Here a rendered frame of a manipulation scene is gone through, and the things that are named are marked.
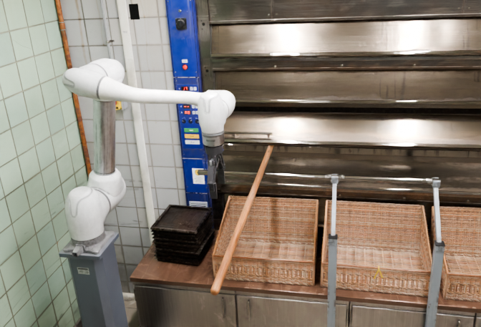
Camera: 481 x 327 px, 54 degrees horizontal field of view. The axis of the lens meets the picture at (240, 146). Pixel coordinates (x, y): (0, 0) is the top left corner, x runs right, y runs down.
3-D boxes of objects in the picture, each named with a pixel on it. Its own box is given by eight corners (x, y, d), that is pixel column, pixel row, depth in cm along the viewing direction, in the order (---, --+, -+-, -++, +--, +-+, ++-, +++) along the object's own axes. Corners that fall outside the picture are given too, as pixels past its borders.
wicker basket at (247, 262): (230, 232, 307) (227, 194, 297) (318, 237, 296) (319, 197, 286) (212, 280, 262) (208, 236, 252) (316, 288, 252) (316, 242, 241)
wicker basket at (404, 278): (324, 238, 295) (325, 198, 285) (420, 245, 283) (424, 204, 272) (319, 288, 251) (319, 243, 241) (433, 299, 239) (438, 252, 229)
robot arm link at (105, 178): (80, 214, 234) (103, 194, 254) (110, 221, 231) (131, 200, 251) (75, 60, 204) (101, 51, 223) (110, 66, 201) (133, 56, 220)
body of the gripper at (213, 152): (207, 139, 199) (209, 159, 202) (202, 147, 191) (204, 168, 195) (225, 139, 197) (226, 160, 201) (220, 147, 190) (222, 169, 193)
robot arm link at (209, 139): (198, 134, 189) (200, 148, 191) (220, 134, 187) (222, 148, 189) (205, 127, 197) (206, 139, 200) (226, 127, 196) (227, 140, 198)
